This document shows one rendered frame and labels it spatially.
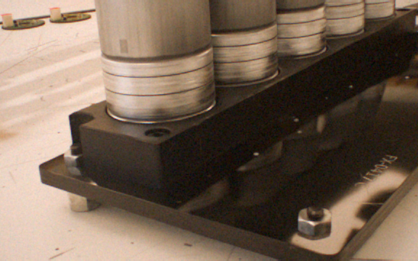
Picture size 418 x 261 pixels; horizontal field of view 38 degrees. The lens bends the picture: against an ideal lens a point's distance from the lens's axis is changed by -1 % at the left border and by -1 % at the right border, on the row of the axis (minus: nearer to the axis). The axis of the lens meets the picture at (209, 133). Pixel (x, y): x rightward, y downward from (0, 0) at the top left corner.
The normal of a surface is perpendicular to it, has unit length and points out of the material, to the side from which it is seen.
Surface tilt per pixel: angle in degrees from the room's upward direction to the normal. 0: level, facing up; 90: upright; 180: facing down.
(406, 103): 0
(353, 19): 90
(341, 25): 90
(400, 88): 0
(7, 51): 0
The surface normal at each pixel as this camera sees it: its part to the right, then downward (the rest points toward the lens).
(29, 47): -0.06, -0.93
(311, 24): 0.52, 0.28
